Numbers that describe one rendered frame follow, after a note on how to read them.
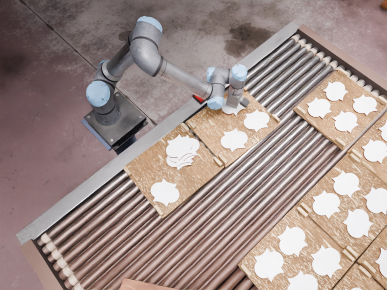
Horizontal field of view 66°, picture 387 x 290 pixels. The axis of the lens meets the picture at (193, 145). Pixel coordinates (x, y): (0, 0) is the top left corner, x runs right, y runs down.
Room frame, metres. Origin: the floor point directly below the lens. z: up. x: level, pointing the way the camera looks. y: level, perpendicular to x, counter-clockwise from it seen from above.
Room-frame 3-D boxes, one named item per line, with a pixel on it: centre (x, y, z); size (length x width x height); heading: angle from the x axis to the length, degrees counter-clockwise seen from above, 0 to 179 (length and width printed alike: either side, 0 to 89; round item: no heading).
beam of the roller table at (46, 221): (0.87, 0.07, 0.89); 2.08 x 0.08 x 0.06; 130
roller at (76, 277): (0.62, -0.13, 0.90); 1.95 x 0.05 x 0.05; 130
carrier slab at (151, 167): (0.54, 0.11, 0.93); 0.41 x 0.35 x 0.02; 128
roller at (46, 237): (0.81, 0.02, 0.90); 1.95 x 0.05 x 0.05; 130
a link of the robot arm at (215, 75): (0.90, -0.14, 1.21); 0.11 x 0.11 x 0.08; 80
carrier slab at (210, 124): (0.79, -0.23, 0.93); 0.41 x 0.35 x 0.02; 126
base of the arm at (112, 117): (0.88, 0.48, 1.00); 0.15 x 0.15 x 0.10
